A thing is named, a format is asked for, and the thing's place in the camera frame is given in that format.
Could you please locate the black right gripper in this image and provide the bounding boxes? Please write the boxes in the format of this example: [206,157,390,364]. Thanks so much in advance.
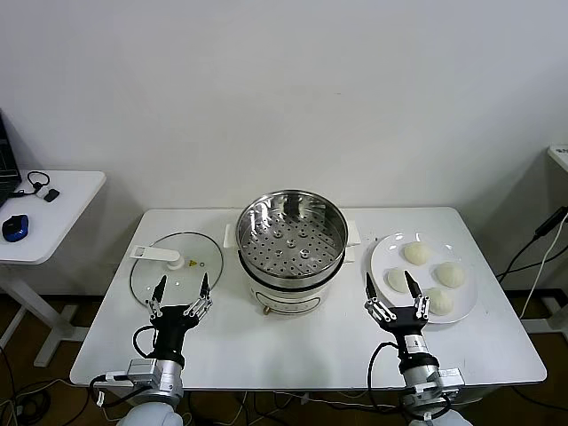
[363,270,432,357]

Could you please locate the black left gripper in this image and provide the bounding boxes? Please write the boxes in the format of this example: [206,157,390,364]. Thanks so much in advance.
[146,272,215,361]

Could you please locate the white steamed baozi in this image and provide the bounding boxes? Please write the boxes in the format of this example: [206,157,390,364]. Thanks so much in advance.
[403,241,432,267]
[423,287,454,317]
[387,268,416,294]
[432,261,466,288]

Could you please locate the stainless steel steamer basket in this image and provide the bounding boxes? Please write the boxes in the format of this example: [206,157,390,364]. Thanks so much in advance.
[223,189,363,289]

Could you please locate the white round plate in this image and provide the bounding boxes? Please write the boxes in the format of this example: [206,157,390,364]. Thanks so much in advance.
[370,230,480,324]

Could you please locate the silver wrist module box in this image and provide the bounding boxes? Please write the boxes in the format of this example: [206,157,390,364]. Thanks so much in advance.
[126,359,161,389]
[437,367,466,394]

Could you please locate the white electric cooking pot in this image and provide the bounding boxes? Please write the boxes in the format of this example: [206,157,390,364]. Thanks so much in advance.
[239,246,357,317]

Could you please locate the white side table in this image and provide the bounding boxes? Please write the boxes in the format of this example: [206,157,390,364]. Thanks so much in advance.
[0,170,107,368]

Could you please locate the blue computer mouse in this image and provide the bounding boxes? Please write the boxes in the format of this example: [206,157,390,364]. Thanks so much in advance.
[1,214,30,243]

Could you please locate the black laptop screen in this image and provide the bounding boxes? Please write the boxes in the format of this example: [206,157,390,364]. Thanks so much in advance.
[0,108,22,208]

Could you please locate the glass lid with white handle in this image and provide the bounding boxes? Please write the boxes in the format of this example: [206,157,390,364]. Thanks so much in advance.
[129,230,225,311]

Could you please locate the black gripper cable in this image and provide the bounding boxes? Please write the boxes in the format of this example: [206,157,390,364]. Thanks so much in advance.
[131,325,157,359]
[367,340,403,416]

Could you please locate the black cable with white plug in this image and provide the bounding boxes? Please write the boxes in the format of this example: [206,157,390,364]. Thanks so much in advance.
[88,373,130,409]

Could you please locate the white cable under table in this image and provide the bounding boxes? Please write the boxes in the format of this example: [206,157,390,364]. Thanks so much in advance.
[304,393,403,408]

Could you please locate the white hanging cable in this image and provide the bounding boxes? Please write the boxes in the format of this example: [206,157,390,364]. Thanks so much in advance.
[521,219,561,320]

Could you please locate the white floor cable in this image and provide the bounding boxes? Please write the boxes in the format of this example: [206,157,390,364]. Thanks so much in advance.
[12,378,73,401]

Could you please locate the thin black looped cable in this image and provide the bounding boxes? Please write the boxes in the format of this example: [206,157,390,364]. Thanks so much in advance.
[12,170,51,196]

